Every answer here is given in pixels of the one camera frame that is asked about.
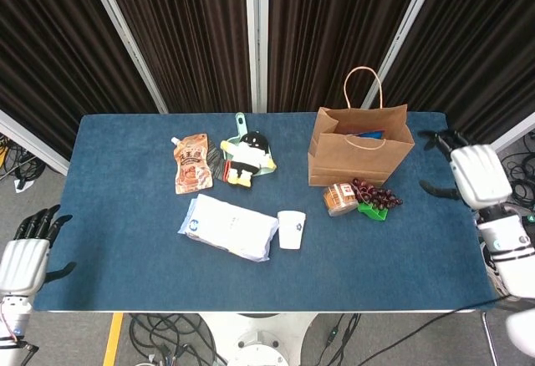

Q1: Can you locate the blue table mat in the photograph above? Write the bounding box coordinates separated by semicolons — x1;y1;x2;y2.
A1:
33;110;499;313

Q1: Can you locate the white paper cup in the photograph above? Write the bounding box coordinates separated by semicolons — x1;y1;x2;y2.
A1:
277;210;308;252

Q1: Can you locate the yellow floor tape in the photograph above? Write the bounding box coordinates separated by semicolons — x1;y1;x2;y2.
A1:
102;312;125;366

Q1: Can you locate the dark red grape bunch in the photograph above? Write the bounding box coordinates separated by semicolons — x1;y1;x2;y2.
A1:
351;177;405;211

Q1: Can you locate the grey metal leg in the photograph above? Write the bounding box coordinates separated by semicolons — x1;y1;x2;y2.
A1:
480;311;500;366

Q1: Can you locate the mint green dustpan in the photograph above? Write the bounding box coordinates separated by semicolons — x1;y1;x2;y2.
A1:
221;112;278;177

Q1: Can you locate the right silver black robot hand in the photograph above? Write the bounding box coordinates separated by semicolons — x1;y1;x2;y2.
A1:
417;130;515;211

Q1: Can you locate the dark pleated curtain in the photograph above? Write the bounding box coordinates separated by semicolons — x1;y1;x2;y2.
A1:
267;0;427;114
378;0;535;150
99;0;253;114
0;0;162;160

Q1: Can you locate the black white plush doll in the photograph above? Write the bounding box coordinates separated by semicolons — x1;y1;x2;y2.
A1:
220;130;278;189

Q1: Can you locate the brown paper shopping bag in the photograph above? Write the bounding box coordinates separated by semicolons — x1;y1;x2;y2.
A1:
308;66;415;189

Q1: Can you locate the black floor cable bundle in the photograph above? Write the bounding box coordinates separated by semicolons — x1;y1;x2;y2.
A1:
497;130;535;216
128;313;229;366
0;131;48;192

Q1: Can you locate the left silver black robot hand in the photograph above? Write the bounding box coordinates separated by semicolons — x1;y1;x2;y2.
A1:
0;204;78;297

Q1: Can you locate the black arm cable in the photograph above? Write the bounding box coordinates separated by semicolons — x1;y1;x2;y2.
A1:
365;292;512;366

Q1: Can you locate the white frame rail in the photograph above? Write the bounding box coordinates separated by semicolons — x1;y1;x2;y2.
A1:
491;114;535;153
0;109;70;176

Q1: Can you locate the cable with green light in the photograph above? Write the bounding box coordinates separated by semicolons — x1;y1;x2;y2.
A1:
324;313;363;348

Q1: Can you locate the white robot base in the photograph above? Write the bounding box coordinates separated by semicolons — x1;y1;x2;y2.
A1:
199;312;319;366

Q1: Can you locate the white lavender tissue pack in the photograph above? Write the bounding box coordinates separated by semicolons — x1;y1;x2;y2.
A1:
177;193;280;263

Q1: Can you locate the brown spouted sauce pouch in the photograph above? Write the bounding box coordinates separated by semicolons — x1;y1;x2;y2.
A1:
170;132;215;196

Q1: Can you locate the white frame post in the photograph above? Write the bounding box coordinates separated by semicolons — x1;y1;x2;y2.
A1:
361;0;446;110
244;0;270;114
82;0;170;114

